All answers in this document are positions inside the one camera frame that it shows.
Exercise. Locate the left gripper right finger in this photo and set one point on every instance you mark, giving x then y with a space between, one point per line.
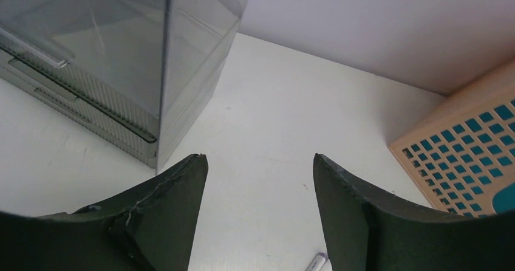
368 228

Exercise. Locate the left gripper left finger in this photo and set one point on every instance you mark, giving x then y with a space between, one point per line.
150 226

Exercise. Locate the teal folder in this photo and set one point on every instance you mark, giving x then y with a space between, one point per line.
467 167

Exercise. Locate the purple cap marker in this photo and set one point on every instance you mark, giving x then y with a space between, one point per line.
318 262

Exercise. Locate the peach plastic file rack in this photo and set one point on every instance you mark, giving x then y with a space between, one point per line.
494 88

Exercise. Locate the clear grey drawer organizer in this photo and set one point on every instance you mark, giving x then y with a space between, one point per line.
135 72

